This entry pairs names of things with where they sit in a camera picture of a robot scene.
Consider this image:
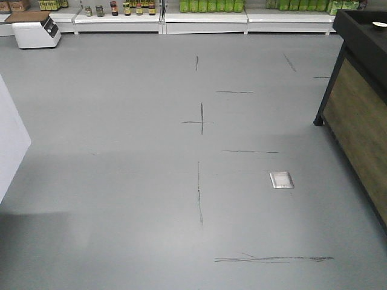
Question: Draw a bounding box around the metal floor socket plate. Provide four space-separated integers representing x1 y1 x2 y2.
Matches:
269 170 294 189

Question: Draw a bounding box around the dark sauce jar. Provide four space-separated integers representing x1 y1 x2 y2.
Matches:
109 1 119 16

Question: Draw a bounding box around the green lidded jar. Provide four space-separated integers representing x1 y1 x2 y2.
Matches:
96 5 105 18

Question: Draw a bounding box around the black wooden display table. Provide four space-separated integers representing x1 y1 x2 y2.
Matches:
313 10 386 228

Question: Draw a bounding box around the white store shelf unit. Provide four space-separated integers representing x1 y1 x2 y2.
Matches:
0 0 342 37

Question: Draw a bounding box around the white box appliance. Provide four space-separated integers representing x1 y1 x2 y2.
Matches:
6 11 61 49

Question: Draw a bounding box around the small white dish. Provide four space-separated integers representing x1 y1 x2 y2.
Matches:
372 21 387 31

